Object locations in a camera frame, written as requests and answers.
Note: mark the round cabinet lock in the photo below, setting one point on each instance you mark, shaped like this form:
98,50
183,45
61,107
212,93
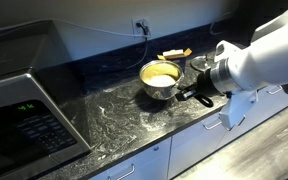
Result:
155,148

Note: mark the small box with yellow flaps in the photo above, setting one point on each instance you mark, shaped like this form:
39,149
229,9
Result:
174,53

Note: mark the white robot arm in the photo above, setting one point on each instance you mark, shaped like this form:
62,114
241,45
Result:
270,60

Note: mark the glass pot lid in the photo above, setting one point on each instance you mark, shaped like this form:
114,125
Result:
200,62

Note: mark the white wall outlet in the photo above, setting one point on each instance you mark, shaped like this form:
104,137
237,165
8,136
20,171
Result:
134,26

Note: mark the white cabinet front with lock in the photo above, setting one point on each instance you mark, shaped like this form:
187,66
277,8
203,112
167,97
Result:
144,163

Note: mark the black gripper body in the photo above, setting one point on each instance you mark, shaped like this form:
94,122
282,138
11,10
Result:
205,83

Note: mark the stainless steel microwave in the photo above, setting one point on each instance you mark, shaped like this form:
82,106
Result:
34,100

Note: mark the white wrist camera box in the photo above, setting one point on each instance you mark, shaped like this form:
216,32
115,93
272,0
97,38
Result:
234,110

